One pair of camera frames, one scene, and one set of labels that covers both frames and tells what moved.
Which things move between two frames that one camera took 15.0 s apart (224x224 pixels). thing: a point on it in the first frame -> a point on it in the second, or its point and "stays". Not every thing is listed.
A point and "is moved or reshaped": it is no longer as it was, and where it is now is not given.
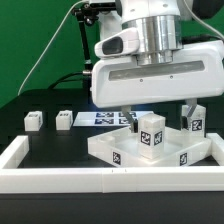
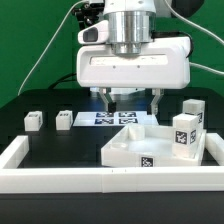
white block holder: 121,147 is moved or reshaped
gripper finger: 192,103 -> 159,92
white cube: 33,121 stays
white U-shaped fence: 109,180 stays
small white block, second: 64,119 stays
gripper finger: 133,121 -> 105,94
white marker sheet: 106,118 stays
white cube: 151,135 -> 185,135
